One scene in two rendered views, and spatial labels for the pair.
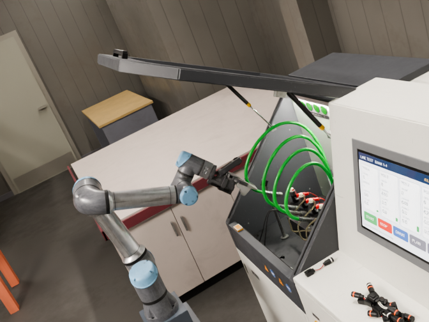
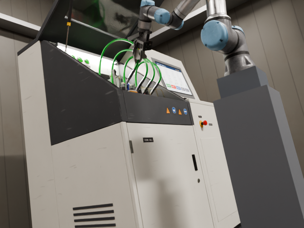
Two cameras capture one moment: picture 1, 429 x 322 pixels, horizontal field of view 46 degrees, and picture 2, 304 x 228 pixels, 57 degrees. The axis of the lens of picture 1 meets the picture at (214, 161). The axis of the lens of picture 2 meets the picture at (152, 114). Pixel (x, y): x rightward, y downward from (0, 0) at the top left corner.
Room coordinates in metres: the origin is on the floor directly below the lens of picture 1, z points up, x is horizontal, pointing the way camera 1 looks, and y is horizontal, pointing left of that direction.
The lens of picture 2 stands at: (3.01, 1.12, 0.54)
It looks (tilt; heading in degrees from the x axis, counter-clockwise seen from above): 11 degrees up; 230
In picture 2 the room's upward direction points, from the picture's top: 10 degrees counter-clockwise
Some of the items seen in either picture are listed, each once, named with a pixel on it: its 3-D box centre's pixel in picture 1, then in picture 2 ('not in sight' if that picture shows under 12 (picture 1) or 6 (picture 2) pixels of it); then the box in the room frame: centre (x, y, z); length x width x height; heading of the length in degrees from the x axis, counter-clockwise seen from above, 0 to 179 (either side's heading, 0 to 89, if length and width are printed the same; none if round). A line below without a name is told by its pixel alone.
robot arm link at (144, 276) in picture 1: (146, 280); (232, 43); (1.87, 0.45, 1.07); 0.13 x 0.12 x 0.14; 8
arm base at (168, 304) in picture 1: (158, 301); (239, 66); (1.86, 0.45, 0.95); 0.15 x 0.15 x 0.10
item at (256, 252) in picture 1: (264, 260); (159, 111); (1.97, -0.04, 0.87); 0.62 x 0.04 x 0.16; 14
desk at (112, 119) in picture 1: (126, 131); not in sight; (6.99, 0.99, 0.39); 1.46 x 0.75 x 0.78; 16
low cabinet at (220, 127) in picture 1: (215, 173); not in sight; (4.23, 0.03, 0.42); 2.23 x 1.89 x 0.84; 106
